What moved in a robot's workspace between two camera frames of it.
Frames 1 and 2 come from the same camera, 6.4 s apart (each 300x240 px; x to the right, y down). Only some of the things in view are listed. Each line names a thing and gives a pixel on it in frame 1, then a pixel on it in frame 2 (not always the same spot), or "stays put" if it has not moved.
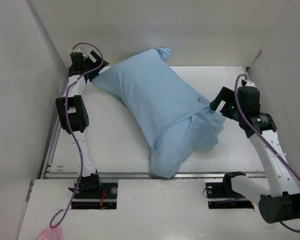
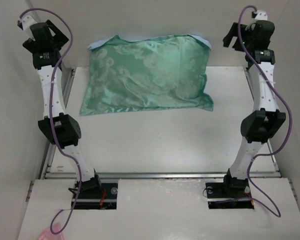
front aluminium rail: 59,175 stays put
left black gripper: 95,57 to 59,38
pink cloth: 50,233 stays put
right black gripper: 227,95 to 233,32
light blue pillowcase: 172,117 to 125,73
